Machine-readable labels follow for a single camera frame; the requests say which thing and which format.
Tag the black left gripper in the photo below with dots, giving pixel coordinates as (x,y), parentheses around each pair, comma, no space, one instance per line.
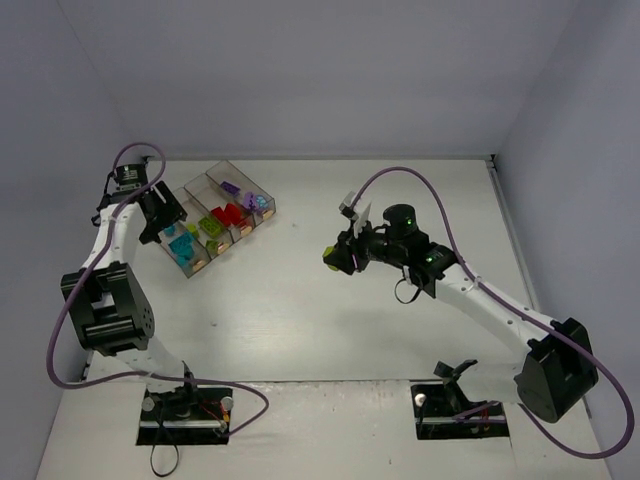
(163,214)

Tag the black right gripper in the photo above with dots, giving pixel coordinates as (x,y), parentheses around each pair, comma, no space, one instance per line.
(347,253)

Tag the green square lego brick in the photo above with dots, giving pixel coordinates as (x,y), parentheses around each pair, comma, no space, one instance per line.
(193,230)

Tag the green long lego brick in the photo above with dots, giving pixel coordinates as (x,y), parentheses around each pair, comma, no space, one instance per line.
(211,226)

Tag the green arched lego piece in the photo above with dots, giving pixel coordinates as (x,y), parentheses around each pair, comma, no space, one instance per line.
(211,245)

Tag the red arched lego piece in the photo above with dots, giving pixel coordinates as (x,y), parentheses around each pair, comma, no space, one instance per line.
(238,216)

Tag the lilac oval lego piece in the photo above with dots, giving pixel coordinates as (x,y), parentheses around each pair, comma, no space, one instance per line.
(249,201)

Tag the cyan arched lego piece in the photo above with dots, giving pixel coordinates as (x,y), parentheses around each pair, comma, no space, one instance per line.
(182,245)

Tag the red long lego brick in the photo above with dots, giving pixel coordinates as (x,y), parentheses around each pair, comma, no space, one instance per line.
(220,215)

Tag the cyan curved lego brick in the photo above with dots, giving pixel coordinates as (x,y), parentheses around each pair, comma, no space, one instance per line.
(184,260)

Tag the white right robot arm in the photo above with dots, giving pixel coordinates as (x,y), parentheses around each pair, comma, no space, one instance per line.
(546,375)

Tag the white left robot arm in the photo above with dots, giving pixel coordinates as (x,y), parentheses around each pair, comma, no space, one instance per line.
(109,310)

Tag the purple lego in bin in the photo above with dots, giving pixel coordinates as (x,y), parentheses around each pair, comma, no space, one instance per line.
(230,188)

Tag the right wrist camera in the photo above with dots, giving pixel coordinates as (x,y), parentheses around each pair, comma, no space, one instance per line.
(356,212)

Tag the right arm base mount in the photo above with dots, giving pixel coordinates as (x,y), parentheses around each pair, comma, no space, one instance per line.
(442,411)

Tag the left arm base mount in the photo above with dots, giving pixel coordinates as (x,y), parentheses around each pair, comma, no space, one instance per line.
(194,416)

